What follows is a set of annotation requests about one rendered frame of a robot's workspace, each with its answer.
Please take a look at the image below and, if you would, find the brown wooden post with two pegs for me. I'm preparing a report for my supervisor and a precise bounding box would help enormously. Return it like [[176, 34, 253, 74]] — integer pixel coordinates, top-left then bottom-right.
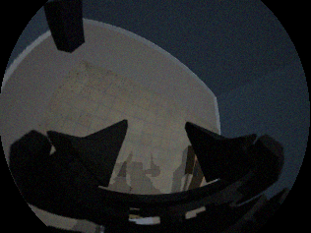
[[186, 146, 199, 176]]

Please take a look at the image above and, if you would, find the long wooden rail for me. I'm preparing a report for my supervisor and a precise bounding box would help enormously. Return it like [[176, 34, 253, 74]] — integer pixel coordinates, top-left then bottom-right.
[[187, 160, 204, 191]]

